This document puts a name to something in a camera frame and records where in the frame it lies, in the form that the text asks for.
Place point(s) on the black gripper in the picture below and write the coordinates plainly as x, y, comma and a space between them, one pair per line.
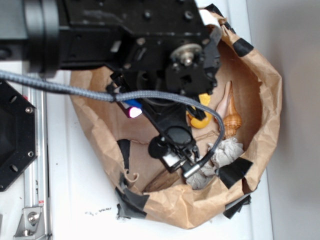
160, 46

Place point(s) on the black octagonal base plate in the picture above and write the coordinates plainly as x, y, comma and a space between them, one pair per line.
17, 135

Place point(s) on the aluminium frame rail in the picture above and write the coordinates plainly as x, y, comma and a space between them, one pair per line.
35, 221

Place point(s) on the lower crumpled grey paper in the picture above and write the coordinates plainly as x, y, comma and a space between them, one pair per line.
202, 177

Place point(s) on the upper crumpled grey paper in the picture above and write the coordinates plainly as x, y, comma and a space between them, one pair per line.
227, 152

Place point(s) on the orange spiral seashell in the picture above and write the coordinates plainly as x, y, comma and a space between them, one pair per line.
226, 108

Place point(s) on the brown wood chip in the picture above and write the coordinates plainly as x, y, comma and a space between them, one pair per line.
162, 181

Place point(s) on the white plastic tray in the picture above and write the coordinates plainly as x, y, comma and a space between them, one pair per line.
83, 204

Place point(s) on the crumpled grey paper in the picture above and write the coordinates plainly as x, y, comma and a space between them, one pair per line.
227, 152
202, 177

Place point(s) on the brown paper bag bin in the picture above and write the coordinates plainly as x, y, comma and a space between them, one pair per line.
120, 143

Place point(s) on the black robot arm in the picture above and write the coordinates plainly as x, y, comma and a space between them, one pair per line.
53, 35

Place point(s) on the yellow rubber duck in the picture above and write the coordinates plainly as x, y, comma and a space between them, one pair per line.
200, 120

